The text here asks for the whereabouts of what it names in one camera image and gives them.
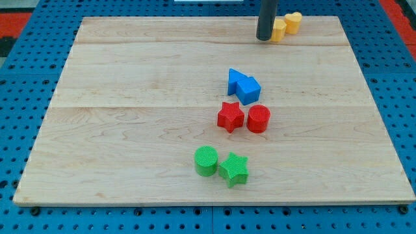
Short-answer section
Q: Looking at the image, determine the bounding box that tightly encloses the blue cube block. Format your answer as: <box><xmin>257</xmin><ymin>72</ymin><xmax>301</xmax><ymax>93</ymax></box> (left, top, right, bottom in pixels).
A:
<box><xmin>236</xmin><ymin>77</ymin><xmax>261</xmax><ymax>105</ymax></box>

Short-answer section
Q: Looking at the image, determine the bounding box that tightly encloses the red star block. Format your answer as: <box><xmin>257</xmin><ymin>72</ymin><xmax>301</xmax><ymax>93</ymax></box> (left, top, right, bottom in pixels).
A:
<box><xmin>217</xmin><ymin>102</ymin><xmax>244</xmax><ymax>133</ymax></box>

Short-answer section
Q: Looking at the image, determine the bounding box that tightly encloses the green cylinder block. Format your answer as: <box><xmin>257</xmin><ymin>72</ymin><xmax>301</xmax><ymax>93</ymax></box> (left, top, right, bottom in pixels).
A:
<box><xmin>194</xmin><ymin>146</ymin><xmax>218</xmax><ymax>177</ymax></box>

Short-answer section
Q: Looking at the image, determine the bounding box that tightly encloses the blue triangle block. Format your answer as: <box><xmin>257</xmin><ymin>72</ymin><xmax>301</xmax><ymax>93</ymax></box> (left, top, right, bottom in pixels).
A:
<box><xmin>227</xmin><ymin>68</ymin><xmax>248</xmax><ymax>96</ymax></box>

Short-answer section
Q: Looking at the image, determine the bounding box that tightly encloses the red cylinder block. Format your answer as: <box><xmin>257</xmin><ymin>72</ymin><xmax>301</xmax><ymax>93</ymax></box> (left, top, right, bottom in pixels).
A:
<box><xmin>246</xmin><ymin>105</ymin><xmax>271</xmax><ymax>133</ymax></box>

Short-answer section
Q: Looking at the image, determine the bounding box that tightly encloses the green star block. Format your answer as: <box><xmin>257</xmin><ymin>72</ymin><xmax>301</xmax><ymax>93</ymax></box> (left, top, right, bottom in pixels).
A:
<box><xmin>218</xmin><ymin>152</ymin><xmax>250</xmax><ymax>188</ymax></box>

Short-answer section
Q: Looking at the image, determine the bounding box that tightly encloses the light wooden board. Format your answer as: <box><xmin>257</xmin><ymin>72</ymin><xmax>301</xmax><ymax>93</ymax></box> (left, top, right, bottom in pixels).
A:
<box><xmin>13</xmin><ymin>16</ymin><xmax>415</xmax><ymax>207</ymax></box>

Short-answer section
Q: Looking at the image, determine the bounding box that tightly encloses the yellow pentagon block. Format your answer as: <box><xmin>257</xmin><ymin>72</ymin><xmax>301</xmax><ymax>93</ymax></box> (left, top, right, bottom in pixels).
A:
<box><xmin>270</xmin><ymin>19</ymin><xmax>287</xmax><ymax>42</ymax></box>

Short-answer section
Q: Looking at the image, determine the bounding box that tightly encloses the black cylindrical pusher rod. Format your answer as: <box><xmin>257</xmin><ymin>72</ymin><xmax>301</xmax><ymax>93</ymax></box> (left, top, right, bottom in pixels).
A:
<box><xmin>256</xmin><ymin>0</ymin><xmax>279</xmax><ymax>41</ymax></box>

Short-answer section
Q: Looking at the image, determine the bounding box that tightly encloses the yellow heart block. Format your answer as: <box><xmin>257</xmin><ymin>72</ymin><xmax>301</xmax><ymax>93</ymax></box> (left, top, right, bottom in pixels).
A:
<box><xmin>284</xmin><ymin>12</ymin><xmax>302</xmax><ymax>34</ymax></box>

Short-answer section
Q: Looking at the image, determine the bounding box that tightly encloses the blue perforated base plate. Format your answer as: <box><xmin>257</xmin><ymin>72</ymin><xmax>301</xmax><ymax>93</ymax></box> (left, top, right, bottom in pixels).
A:
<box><xmin>1</xmin><ymin>0</ymin><xmax>415</xmax><ymax>233</ymax></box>

